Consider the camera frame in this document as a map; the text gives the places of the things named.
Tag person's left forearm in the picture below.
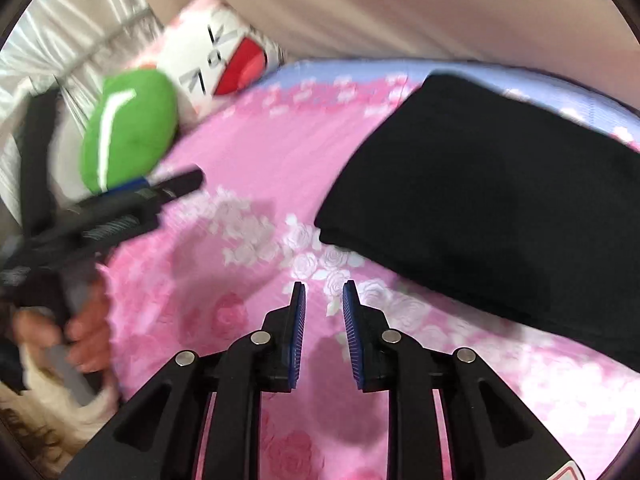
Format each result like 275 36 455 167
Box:
17 352 122 443

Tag pink floral bedsheet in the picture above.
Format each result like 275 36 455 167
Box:
100 57 640 480

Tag green plush cushion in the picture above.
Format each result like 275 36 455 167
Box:
81 70 179 194

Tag white cat print pillow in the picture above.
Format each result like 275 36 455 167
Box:
135 0 289 129

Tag silver satin curtain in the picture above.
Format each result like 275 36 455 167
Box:
0 0 167 211

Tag black pants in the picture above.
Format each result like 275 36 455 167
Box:
313 71 640 378

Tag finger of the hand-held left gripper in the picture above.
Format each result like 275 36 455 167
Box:
19 86 65 242
107 169 206 210

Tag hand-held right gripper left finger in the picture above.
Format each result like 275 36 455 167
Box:
60 281 307 480

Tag person's left hand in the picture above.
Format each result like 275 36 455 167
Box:
12 277 115 375

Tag beige padded headboard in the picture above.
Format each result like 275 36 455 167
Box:
122 0 639 86

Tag person's brown hair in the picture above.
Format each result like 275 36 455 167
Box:
0 400 67 473

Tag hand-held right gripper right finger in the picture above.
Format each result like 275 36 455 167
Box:
342 280 583 480

